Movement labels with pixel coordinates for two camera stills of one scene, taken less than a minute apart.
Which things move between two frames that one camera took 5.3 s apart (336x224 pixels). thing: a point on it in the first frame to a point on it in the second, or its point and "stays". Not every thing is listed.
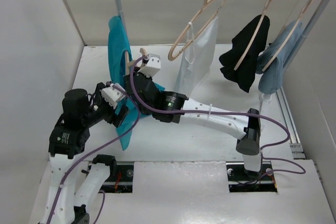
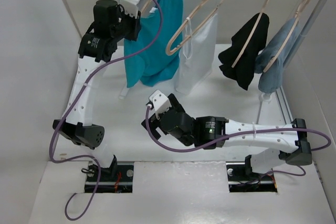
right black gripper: (145, 76) to (154, 123)
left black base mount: (120, 179) stays
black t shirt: (245, 74) stays
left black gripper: (114, 116) to (135, 23)
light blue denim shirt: (270, 80) stays
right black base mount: (241, 180) stays
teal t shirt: (120, 66) to (155, 53)
